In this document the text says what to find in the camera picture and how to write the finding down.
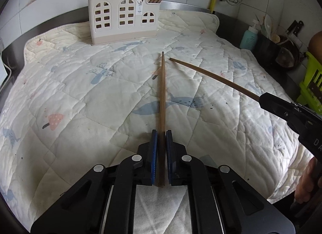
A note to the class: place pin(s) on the wooden spoon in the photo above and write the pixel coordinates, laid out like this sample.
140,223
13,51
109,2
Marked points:
276,38

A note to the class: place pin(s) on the green plastic rack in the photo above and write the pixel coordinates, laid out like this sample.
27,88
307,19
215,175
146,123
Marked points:
310,80

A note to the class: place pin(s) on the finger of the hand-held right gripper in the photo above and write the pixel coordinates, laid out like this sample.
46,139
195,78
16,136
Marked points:
274,104

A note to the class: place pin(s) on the white plastic spoon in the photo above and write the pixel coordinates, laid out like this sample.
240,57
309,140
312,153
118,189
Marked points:
266,22

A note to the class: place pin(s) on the brown round object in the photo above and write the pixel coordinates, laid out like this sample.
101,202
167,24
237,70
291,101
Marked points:
315,45

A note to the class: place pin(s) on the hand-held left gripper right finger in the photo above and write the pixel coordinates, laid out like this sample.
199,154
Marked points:
169,158

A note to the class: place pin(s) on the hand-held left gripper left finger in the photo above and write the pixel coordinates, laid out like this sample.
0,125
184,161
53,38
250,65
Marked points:
154,158

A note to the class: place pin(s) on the white quilted printed blanket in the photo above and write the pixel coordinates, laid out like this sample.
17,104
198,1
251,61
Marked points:
88,98

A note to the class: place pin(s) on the person's right hand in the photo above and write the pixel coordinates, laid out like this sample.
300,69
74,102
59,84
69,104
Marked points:
305,183

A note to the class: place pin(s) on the beige plastic chopstick holder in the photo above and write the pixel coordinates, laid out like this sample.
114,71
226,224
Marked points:
113,32

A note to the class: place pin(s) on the white appliance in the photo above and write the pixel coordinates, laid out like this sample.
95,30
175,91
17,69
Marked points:
1,67

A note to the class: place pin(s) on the teal pump soap bottle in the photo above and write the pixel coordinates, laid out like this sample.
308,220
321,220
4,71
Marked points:
249,36

